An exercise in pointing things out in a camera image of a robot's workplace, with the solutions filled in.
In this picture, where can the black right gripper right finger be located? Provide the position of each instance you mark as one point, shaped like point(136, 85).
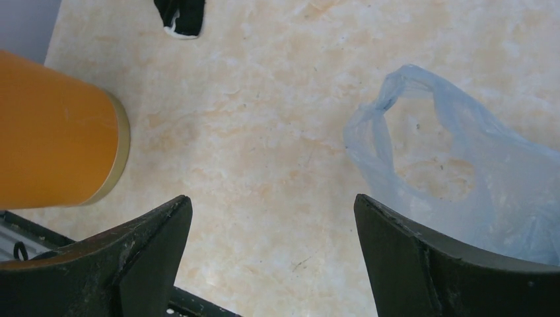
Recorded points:
point(416, 271)

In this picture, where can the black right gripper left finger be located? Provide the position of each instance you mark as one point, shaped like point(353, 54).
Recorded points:
point(128, 270)

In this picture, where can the translucent blue plastic bag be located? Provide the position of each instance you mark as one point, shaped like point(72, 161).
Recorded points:
point(437, 156)

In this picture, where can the orange trash bin gold rim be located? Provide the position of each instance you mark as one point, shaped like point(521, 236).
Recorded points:
point(64, 142)

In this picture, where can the black white striped cloth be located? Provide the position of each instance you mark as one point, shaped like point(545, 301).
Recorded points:
point(182, 19)

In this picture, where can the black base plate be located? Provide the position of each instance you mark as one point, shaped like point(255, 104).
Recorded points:
point(181, 303)

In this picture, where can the aluminium frame rail front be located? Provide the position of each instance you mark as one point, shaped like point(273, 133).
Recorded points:
point(17, 244)

